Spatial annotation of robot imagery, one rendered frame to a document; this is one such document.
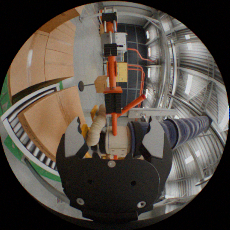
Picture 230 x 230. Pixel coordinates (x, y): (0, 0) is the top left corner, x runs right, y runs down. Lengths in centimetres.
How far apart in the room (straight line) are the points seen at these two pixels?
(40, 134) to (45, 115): 8
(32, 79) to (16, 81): 17
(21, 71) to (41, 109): 53
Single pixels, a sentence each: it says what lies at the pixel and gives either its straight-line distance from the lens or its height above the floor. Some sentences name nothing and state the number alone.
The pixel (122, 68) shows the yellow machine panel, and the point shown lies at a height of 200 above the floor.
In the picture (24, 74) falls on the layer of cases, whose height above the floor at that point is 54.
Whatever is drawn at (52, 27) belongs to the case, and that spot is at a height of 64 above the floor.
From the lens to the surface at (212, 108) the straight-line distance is 511.
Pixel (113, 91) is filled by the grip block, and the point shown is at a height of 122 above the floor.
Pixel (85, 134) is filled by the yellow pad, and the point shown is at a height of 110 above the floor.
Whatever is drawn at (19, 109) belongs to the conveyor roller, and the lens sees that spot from 68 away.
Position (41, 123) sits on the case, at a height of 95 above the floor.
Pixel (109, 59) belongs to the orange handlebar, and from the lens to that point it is 22.
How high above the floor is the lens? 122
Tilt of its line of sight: 2 degrees down
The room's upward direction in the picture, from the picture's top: 89 degrees clockwise
